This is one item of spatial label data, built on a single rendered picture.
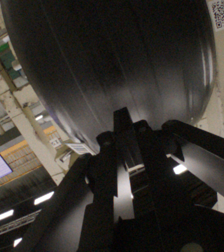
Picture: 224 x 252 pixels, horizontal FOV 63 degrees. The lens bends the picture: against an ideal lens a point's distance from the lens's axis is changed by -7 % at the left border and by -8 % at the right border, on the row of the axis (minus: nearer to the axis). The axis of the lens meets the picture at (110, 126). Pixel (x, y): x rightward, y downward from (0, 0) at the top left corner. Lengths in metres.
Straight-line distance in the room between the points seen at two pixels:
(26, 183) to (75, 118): 12.31
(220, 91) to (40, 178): 11.92
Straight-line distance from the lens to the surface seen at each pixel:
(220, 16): 0.56
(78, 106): 0.29
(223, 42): 0.57
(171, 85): 0.30
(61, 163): 1.12
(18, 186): 12.81
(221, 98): 0.61
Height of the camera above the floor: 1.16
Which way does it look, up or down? 26 degrees up
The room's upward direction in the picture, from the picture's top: 155 degrees clockwise
